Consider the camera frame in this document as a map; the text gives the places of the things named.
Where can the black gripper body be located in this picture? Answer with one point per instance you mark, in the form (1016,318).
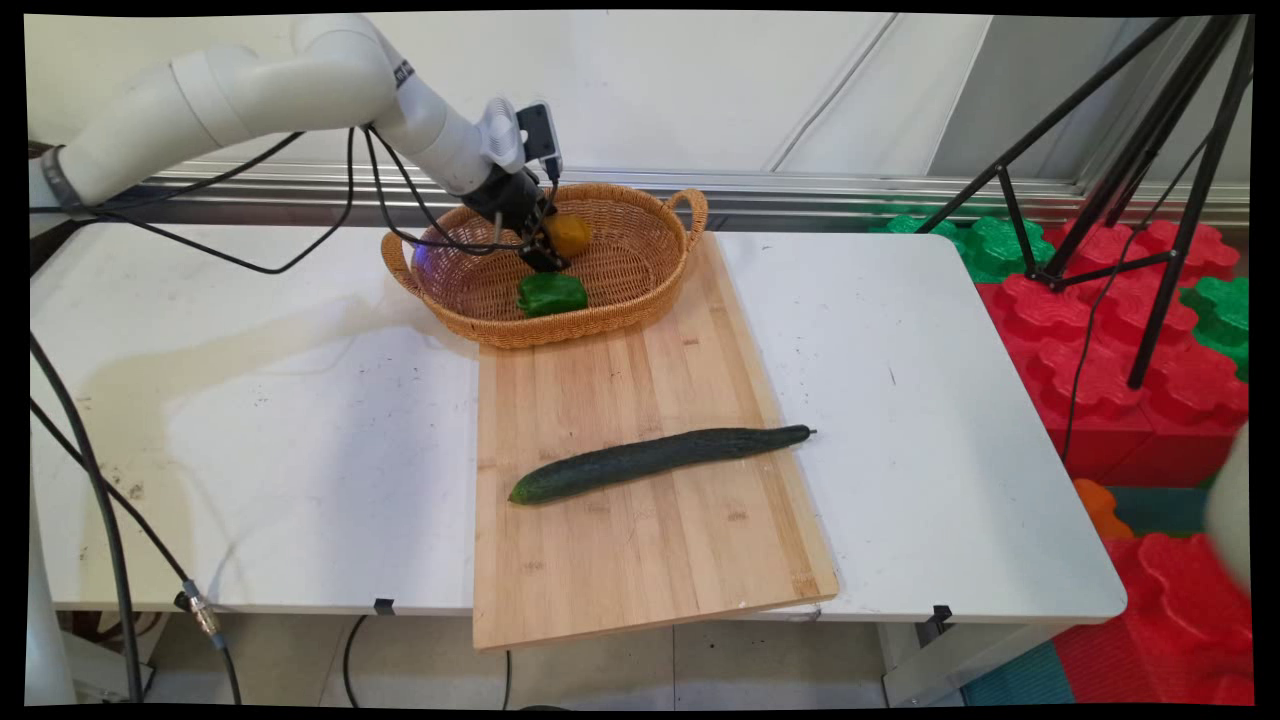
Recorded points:
(510,205)

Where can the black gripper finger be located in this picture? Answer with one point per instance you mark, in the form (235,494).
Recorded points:
(546,258)
(549,214)

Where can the yellow-orange round fruit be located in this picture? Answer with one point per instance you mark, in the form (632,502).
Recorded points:
(572,235)

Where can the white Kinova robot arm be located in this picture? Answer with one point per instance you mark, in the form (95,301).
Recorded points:
(250,90)

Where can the green bell pepper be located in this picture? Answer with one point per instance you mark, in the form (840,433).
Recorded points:
(552,293)

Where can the long dark green cucumber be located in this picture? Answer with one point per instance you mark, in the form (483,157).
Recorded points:
(650,457)

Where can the bamboo cutting board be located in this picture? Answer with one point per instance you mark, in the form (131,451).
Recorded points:
(650,560)

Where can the green foam block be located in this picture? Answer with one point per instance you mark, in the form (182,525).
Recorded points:
(1225,310)
(990,245)

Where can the large red foam block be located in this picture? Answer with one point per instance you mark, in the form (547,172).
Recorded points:
(1180,620)
(1100,400)

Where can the orange foam block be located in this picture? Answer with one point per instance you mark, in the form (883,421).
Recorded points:
(1095,505)

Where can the teal foam mat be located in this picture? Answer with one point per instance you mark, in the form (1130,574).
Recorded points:
(1160,510)
(1015,680)

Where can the black tripod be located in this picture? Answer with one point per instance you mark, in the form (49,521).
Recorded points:
(1189,220)

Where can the blurry white rounded object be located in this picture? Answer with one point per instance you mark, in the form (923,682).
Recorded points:
(1232,510)

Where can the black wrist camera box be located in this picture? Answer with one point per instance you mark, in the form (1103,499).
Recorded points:
(538,130)

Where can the aluminium rail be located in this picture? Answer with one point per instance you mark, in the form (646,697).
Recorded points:
(800,190)

